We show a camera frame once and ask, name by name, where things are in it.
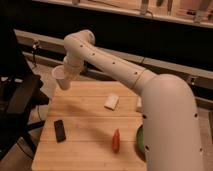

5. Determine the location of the white rectangular block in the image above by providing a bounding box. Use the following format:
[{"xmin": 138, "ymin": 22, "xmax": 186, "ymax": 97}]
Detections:
[{"xmin": 104, "ymin": 93, "xmax": 119, "ymax": 110}]

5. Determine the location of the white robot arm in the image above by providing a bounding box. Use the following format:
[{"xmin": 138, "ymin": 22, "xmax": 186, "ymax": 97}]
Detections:
[{"xmin": 64, "ymin": 30, "xmax": 204, "ymax": 171}]

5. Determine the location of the black chair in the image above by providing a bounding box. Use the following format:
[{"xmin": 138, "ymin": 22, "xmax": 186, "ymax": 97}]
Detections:
[{"xmin": 0, "ymin": 26, "xmax": 49, "ymax": 161}]

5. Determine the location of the small white bottle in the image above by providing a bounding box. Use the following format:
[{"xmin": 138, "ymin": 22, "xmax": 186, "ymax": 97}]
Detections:
[{"xmin": 136, "ymin": 97, "xmax": 142, "ymax": 113}]

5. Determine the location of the white ceramic cup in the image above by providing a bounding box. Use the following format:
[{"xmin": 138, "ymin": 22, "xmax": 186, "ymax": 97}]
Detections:
[{"xmin": 52, "ymin": 65, "xmax": 70, "ymax": 90}]

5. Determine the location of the green ceramic bowl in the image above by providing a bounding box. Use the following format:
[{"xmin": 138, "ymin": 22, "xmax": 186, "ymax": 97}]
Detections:
[{"xmin": 136, "ymin": 125, "xmax": 145, "ymax": 154}]

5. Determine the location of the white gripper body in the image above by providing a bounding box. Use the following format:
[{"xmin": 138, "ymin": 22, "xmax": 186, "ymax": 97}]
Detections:
[{"xmin": 63, "ymin": 56, "xmax": 83, "ymax": 80}]

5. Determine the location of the black rectangular block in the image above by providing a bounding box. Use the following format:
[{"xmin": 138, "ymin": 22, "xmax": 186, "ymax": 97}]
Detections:
[{"xmin": 54, "ymin": 120, "xmax": 66, "ymax": 142}]

